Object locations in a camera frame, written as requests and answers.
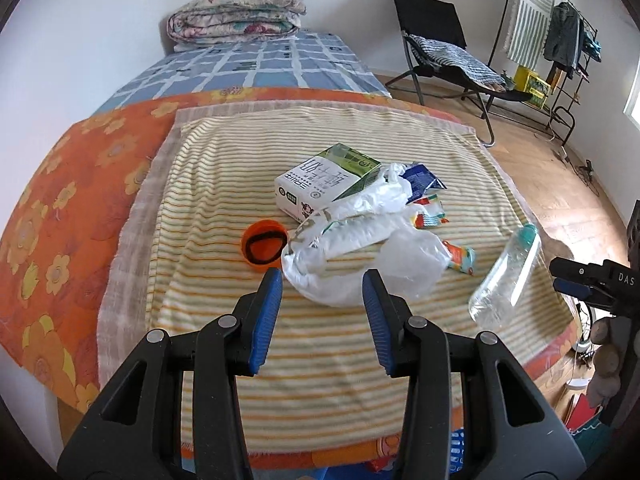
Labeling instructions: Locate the teal hanging garment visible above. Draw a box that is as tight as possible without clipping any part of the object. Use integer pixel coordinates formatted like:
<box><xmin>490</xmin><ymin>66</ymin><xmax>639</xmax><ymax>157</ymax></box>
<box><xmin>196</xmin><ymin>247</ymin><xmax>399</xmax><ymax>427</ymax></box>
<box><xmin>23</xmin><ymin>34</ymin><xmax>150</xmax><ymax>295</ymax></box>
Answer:
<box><xmin>580</xmin><ymin>27</ymin><xmax>603</xmax><ymax>61</ymax></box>

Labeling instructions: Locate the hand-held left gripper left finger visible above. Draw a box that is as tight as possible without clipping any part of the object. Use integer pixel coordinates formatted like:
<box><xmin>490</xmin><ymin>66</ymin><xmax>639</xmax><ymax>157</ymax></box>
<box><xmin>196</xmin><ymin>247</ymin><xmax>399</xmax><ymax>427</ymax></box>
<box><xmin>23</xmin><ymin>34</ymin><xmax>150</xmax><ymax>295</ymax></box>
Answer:
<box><xmin>57</xmin><ymin>267</ymin><xmax>283</xmax><ymax>480</ymax></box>

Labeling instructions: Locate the yellow striped blanket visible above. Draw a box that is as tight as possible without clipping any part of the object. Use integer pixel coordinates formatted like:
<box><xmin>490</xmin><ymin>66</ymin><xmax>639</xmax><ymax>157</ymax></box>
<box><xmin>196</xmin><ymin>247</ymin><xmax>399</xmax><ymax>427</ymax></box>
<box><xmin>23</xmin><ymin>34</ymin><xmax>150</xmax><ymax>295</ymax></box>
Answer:
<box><xmin>150</xmin><ymin>112</ymin><xmax>576</xmax><ymax>453</ymax></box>

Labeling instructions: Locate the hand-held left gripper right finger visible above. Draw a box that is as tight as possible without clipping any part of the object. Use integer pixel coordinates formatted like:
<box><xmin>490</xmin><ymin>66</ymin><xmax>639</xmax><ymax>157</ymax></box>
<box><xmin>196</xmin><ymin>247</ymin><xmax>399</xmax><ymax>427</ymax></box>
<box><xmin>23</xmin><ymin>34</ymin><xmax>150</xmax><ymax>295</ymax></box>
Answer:
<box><xmin>362</xmin><ymin>269</ymin><xmax>586</xmax><ymax>480</ymax></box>

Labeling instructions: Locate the window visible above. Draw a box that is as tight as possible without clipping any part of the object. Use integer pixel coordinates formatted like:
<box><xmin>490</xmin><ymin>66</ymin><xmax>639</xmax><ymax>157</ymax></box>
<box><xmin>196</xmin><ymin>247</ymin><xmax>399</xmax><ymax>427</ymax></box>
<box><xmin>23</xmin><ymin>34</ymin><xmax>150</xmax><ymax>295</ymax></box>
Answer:
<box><xmin>622</xmin><ymin>60</ymin><xmax>640</xmax><ymax>131</ymax></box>

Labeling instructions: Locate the blue plastic basket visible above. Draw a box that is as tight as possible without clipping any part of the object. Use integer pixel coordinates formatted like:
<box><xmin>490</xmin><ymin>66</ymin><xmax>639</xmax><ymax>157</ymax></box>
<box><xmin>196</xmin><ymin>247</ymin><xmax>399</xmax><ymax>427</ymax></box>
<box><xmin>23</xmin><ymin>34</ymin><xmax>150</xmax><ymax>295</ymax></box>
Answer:
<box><xmin>447</xmin><ymin>426</ymin><xmax>475</xmax><ymax>463</ymax></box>

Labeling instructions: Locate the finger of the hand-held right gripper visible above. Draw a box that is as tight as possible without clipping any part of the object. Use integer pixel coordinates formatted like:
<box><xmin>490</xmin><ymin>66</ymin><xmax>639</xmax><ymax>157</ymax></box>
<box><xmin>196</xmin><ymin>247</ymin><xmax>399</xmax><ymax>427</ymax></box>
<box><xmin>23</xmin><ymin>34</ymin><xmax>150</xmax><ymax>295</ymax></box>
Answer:
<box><xmin>552</xmin><ymin>276</ymin><xmax>617</xmax><ymax>309</ymax></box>
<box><xmin>549</xmin><ymin>256</ymin><xmax>607</xmax><ymax>282</ymax></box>

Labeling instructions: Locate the long white colourful-end wrapper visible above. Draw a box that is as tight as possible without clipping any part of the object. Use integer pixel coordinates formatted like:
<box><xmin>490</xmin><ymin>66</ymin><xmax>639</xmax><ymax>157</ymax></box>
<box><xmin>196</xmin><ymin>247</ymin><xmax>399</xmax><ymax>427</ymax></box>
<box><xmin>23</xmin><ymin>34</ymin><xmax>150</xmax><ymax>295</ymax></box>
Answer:
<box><xmin>300</xmin><ymin>207</ymin><xmax>449</xmax><ymax>261</ymax></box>

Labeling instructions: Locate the clear plastic bag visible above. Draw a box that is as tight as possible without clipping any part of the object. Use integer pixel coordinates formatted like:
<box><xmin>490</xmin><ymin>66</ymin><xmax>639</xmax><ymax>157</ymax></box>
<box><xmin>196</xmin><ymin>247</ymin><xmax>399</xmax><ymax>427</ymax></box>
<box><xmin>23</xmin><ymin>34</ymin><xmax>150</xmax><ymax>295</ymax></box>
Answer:
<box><xmin>375</xmin><ymin>227</ymin><xmax>453</xmax><ymax>301</ymax></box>

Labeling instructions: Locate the person's right hand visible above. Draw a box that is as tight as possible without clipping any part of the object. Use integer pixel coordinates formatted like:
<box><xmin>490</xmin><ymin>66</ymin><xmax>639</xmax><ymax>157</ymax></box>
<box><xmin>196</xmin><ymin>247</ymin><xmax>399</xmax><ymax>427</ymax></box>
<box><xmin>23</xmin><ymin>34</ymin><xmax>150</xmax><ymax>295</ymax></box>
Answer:
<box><xmin>586</xmin><ymin>316</ymin><xmax>624</xmax><ymax>408</ymax></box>

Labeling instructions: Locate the black folding chair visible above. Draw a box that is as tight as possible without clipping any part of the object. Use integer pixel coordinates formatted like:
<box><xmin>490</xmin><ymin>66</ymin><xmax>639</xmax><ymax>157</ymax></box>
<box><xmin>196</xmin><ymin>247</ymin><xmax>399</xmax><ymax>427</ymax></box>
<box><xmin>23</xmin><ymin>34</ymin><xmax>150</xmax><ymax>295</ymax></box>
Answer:
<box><xmin>385</xmin><ymin>0</ymin><xmax>533</xmax><ymax>148</ymax></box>

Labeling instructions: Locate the green white milk carton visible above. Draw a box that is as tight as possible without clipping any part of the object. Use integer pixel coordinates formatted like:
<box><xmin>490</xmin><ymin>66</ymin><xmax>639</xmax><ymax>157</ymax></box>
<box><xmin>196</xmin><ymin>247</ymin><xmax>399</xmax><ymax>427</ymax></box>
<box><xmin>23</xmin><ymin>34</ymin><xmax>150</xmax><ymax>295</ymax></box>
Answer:
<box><xmin>274</xmin><ymin>143</ymin><xmax>382</xmax><ymax>223</ymax></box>

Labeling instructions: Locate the teal bag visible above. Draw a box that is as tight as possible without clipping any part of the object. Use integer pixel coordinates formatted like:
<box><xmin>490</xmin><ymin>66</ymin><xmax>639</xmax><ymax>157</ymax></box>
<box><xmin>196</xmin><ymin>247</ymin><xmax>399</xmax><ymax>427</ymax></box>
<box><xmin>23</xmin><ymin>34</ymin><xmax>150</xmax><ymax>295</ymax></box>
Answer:
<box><xmin>574</xmin><ymin>421</ymin><xmax>626</xmax><ymax>467</ymax></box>

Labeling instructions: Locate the black clothes rack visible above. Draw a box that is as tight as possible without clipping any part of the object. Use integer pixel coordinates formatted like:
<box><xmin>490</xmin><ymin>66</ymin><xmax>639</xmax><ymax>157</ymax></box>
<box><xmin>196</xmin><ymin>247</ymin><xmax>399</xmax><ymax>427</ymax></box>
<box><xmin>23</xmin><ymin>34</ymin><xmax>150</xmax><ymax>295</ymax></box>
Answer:
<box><xmin>492</xmin><ymin>0</ymin><xmax>601</xmax><ymax>146</ymax></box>

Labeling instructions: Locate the blue snack wrapper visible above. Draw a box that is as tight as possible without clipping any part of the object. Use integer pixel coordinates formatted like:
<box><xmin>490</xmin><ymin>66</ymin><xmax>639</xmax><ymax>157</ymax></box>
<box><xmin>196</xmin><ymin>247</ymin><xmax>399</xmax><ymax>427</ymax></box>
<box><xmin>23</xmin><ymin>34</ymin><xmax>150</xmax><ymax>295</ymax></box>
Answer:
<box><xmin>400</xmin><ymin>162</ymin><xmax>447</xmax><ymax>206</ymax></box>

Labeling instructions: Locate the white ring object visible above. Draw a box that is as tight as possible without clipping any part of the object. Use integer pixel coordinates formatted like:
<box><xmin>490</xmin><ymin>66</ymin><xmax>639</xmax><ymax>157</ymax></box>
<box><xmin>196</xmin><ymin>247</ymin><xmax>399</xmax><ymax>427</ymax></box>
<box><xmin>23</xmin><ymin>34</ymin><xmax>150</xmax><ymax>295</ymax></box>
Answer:
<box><xmin>570</xmin><ymin>295</ymin><xmax>598</xmax><ymax>361</ymax></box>

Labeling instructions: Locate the clear plastic bottle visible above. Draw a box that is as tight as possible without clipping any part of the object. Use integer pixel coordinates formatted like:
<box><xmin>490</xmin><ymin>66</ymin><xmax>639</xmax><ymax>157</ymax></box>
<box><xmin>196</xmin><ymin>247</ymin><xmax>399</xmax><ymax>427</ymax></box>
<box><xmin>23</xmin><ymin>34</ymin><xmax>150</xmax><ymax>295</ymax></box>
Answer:
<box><xmin>467</xmin><ymin>223</ymin><xmax>542</xmax><ymax>331</ymax></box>

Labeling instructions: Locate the checked chair cushion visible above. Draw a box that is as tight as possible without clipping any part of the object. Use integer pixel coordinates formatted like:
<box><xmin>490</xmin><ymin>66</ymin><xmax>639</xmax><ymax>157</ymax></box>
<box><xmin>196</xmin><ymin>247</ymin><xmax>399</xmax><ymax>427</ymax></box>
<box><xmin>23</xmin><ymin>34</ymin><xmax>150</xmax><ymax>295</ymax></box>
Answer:
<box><xmin>410</xmin><ymin>35</ymin><xmax>507</xmax><ymax>93</ymax></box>

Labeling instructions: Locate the beige fringed cloth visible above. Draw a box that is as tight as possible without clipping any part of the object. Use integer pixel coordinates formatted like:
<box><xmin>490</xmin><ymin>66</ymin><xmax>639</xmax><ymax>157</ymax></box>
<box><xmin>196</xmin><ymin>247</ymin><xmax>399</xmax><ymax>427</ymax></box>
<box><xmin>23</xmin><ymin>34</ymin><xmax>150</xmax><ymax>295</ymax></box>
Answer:
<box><xmin>97</xmin><ymin>101</ymin><xmax>531</xmax><ymax>403</ymax></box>

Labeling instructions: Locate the dark hanging jacket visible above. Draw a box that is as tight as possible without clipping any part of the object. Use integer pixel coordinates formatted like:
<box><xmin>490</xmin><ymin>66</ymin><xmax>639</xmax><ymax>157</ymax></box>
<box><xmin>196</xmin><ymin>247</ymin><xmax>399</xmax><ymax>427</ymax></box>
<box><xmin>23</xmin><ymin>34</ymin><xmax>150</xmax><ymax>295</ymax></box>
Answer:
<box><xmin>542</xmin><ymin>1</ymin><xmax>586</xmax><ymax>73</ymax></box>

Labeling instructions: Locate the folded floral quilt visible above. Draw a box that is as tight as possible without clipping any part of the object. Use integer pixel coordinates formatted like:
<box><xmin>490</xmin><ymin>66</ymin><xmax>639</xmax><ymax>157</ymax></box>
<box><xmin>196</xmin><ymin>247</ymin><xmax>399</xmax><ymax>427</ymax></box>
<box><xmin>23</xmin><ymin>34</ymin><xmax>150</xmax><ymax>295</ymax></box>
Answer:
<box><xmin>166</xmin><ymin>0</ymin><xmax>307</xmax><ymax>45</ymax></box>

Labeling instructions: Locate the yellow plastic crate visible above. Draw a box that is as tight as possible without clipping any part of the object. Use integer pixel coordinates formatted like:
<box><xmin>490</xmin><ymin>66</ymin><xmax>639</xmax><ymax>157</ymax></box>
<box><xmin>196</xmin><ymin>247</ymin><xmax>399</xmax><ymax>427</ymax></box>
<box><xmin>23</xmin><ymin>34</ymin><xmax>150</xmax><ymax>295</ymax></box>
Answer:
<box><xmin>514</xmin><ymin>65</ymin><xmax>553</xmax><ymax>108</ymax></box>

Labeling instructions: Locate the black hair tie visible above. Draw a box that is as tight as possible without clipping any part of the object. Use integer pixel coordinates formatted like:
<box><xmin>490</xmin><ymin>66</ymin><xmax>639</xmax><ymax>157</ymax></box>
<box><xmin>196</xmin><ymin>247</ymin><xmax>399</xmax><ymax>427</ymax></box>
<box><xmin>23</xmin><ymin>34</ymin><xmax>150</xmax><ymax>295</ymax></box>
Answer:
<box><xmin>246</xmin><ymin>231</ymin><xmax>285</xmax><ymax>264</ymax></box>

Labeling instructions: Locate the green striped hanging towel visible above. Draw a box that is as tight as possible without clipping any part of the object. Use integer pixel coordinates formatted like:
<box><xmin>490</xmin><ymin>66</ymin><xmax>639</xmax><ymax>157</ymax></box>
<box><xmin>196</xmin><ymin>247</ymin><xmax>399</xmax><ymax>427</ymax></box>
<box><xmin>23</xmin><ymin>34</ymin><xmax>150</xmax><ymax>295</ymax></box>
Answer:
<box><xmin>502</xmin><ymin>0</ymin><xmax>558</xmax><ymax>72</ymax></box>

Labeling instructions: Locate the orange plastic cap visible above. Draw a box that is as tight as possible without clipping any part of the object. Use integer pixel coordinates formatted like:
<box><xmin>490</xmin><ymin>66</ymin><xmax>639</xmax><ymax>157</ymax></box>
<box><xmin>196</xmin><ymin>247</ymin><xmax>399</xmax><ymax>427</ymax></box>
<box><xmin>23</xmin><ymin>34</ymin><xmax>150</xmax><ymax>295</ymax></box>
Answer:
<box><xmin>241</xmin><ymin>219</ymin><xmax>289</xmax><ymax>273</ymax></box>

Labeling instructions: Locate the small colourful wrapper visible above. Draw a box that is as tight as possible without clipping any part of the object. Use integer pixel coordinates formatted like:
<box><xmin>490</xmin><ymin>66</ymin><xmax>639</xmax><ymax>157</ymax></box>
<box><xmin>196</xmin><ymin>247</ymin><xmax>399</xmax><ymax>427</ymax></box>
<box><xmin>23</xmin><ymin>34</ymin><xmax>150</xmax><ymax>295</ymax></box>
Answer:
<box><xmin>442</xmin><ymin>241</ymin><xmax>477</xmax><ymax>277</ymax></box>

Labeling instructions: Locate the red folder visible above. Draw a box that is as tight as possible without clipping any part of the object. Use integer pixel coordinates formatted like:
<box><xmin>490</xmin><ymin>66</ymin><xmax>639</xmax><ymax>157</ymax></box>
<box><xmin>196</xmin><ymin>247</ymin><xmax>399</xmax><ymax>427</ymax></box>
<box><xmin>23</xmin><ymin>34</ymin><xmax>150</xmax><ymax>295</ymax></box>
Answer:
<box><xmin>565</xmin><ymin>392</ymin><xmax>608</xmax><ymax>433</ymax></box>

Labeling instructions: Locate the white plastic bag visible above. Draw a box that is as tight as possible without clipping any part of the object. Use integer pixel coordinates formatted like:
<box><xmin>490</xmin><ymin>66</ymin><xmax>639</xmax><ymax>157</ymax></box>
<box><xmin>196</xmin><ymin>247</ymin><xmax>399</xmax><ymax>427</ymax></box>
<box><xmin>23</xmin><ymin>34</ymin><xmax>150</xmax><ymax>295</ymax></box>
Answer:
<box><xmin>281</xmin><ymin>162</ymin><xmax>416</xmax><ymax>307</ymax></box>

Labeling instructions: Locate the black floor cable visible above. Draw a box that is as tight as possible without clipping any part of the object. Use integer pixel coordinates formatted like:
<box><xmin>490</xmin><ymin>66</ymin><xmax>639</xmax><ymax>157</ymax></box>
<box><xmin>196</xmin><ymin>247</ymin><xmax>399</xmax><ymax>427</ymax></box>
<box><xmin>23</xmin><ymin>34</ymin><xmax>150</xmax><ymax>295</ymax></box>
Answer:
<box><xmin>575</xmin><ymin>159</ymin><xmax>601</xmax><ymax>196</ymax></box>

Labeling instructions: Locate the blue checked bedsheet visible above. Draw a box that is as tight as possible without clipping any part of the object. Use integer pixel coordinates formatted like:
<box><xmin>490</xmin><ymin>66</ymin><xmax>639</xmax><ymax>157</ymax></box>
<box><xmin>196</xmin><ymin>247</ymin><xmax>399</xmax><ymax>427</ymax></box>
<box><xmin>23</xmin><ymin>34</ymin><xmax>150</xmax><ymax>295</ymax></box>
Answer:
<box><xmin>95</xmin><ymin>30</ymin><xmax>393</xmax><ymax>113</ymax></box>

